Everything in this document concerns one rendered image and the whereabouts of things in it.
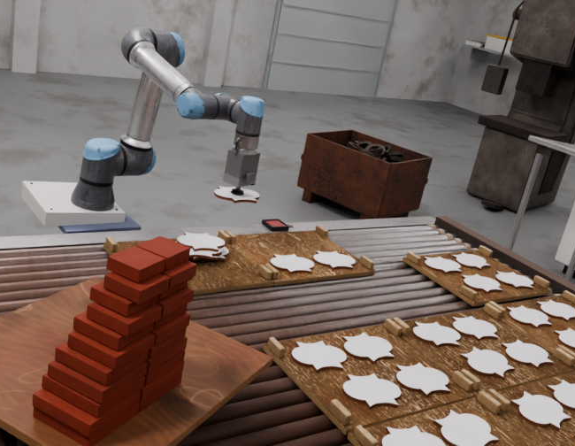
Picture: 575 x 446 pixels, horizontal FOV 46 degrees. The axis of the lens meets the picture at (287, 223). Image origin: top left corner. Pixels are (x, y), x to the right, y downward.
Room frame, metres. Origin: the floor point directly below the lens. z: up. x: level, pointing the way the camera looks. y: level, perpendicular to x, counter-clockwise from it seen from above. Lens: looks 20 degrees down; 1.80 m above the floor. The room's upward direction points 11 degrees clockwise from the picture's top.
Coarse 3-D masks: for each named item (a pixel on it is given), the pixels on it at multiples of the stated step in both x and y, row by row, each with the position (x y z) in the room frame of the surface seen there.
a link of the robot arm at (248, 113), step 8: (248, 96) 2.05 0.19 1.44; (240, 104) 2.03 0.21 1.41; (248, 104) 2.01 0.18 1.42; (256, 104) 2.01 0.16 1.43; (232, 112) 2.04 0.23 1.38; (240, 112) 2.02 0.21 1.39; (248, 112) 2.01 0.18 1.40; (256, 112) 2.01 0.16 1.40; (240, 120) 2.02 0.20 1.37; (248, 120) 2.01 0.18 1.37; (256, 120) 2.01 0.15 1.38; (240, 128) 2.01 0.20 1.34; (248, 128) 2.01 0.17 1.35; (256, 128) 2.02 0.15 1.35; (256, 136) 2.02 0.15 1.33
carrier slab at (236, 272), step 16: (176, 240) 2.03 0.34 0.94; (240, 256) 2.01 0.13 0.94; (208, 272) 1.84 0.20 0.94; (224, 272) 1.87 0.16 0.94; (240, 272) 1.89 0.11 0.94; (256, 272) 1.91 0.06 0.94; (192, 288) 1.72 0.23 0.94; (208, 288) 1.74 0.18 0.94; (224, 288) 1.77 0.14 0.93; (240, 288) 1.80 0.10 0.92
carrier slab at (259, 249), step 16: (240, 240) 2.14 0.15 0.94; (256, 240) 2.17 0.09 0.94; (272, 240) 2.21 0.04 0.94; (288, 240) 2.24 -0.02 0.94; (304, 240) 2.27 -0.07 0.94; (320, 240) 2.30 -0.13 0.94; (256, 256) 2.04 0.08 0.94; (272, 256) 2.06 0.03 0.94; (304, 256) 2.12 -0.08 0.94; (352, 256) 2.21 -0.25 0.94; (320, 272) 2.01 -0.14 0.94; (336, 272) 2.04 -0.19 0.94; (352, 272) 2.07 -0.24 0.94; (368, 272) 2.10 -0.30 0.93
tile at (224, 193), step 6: (216, 192) 2.01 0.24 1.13; (222, 192) 2.02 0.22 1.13; (228, 192) 2.03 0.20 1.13; (246, 192) 2.07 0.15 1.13; (252, 192) 2.08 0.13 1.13; (222, 198) 1.99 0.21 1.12; (228, 198) 1.99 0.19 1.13; (234, 198) 1.99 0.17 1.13; (240, 198) 2.00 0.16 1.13; (246, 198) 2.01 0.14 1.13; (252, 198) 2.02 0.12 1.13; (258, 198) 2.06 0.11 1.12
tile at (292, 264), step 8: (280, 256) 2.05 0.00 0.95; (288, 256) 2.07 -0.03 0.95; (272, 264) 1.98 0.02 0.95; (280, 264) 1.99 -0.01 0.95; (288, 264) 2.00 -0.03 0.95; (296, 264) 2.02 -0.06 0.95; (304, 264) 2.03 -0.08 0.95; (312, 264) 2.04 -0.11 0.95; (288, 272) 1.96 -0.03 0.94; (296, 272) 1.97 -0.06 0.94; (304, 272) 1.98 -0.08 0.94
